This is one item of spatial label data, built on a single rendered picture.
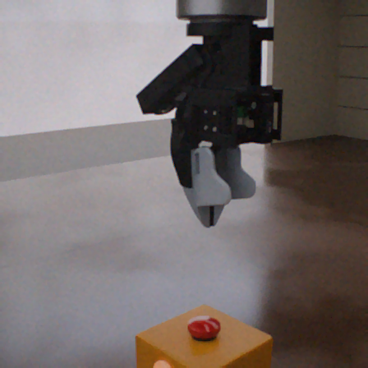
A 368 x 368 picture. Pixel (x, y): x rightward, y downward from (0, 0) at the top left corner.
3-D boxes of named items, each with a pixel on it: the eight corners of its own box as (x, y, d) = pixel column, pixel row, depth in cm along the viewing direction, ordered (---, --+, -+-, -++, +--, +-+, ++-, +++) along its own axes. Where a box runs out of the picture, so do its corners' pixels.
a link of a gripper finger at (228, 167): (242, 236, 53) (245, 149, 50) (202, 223, 57) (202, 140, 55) (262, 229, 55) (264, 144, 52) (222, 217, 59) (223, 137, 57)
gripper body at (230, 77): (231, 157, 47) (233, 20, 44) (169, 144, 53) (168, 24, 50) (282, 146, 52) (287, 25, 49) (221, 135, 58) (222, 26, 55)
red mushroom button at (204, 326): (204, 323, 63) (204, 308, 62) (227, 335, 60) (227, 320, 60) (180, 334, 60) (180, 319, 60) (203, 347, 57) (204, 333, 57)
